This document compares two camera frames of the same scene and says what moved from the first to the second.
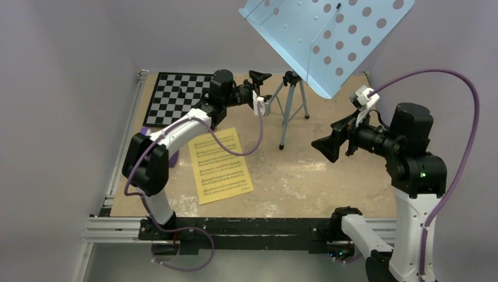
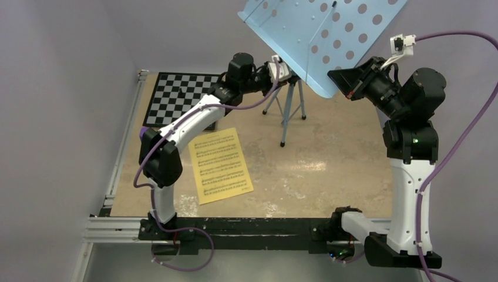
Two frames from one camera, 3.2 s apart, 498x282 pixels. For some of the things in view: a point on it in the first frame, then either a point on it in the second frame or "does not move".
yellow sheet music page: [217, 174] does not move
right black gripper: [330, 145] to [349, 80]
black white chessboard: [175, 93] does not move
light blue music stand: [325, 43] does not move
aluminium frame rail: [104, 228] does not move
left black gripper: [257, 80] to [270, 85]
